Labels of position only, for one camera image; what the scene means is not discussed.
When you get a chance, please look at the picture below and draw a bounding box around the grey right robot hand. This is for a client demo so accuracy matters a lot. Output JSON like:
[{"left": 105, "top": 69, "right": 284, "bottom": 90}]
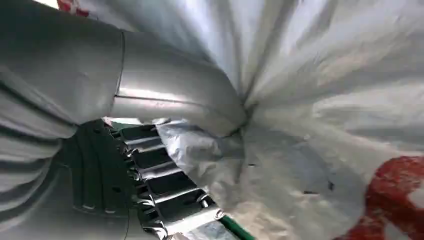
[{"left": 0, "top": 0, "right": 248, "bottom": 240}]

